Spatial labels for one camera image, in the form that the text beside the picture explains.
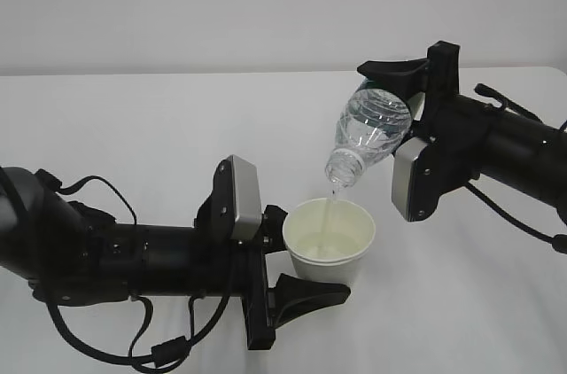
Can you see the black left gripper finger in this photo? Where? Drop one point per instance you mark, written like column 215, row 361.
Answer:
column 272, row 229
column 292, row 298

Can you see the clear water bottle green label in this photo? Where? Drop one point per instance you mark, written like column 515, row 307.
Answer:
column 370, row 127

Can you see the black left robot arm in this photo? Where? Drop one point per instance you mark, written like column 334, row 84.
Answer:
column 89, row 258

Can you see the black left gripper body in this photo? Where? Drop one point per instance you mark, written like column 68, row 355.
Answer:
column 215, row 219

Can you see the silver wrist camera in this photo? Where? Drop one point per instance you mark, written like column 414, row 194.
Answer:
column 247, row 204
column 413, row 191

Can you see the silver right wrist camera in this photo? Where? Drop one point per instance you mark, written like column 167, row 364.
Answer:
column 413, row 191

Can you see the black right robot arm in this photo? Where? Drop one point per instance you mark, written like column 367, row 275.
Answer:
column 516, row 148

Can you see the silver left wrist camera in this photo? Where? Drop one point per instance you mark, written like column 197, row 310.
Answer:
column 247, row 204

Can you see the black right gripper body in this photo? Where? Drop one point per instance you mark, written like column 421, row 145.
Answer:
column 448, row 159

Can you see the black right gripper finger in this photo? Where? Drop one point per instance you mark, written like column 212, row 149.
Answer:
column 404, row 79

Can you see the white paper cup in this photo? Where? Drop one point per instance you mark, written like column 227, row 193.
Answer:
column 327, row 239

